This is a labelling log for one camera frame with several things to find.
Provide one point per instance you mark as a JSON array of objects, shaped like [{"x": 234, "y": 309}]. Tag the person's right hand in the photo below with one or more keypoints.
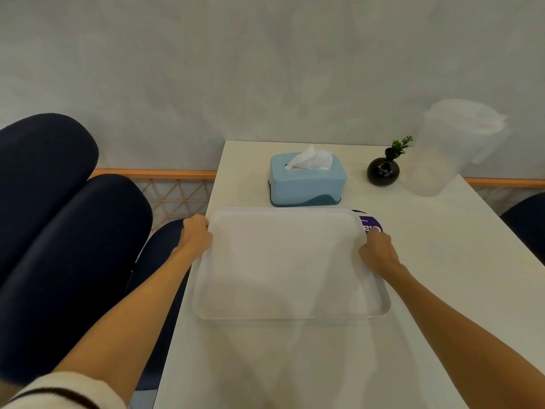
[{"x": 379, "y": 255}]

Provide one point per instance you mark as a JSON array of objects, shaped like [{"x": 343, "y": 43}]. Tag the person's left hand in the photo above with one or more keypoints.
[{"x": 195, "y": 238}]

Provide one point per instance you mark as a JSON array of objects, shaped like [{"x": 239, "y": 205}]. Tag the person's left fingers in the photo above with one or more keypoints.
[{"x": 198, "y": 220}]

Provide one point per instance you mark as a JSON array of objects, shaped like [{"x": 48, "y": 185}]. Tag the person's right fingers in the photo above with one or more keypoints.
[{"x": 377, "y": 236}]

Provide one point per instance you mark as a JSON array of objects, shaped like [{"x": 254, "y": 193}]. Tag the white plastic tray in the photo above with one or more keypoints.
[{"x": 289, "y": 264}]

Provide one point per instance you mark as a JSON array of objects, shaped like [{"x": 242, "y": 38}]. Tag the person's left forearm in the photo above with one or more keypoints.
[{"x": 127, "y": 319}]

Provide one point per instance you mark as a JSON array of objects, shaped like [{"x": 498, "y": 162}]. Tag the person's right forearm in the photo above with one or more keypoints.
[{"x": 464, "y": 336}]

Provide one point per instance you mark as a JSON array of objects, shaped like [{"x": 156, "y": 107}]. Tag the purple round packet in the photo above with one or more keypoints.
[{"x": 371, "y": 223}]

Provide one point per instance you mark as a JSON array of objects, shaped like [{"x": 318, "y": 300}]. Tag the black round vase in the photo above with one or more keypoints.
[{"x": 383, "y": 171}]

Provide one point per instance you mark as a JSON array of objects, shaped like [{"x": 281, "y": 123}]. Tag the blue tissue box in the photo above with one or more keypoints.
[{"x": 307, "y": 185}]

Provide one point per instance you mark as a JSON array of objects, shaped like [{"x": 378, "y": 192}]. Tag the small green plant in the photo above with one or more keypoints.
[{"x": 401, "y": 145}]

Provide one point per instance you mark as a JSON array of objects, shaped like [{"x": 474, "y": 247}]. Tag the white tissue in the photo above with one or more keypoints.
[{"x": 310, "y": 159}]

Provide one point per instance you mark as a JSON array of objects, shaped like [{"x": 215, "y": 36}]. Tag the translucent plastic pitcher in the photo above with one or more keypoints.
[{"x": 451, "y": 149}]

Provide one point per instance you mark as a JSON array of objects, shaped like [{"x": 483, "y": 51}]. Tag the white striped sleeve cuff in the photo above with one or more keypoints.
[{"x": 64, "y": 396}]

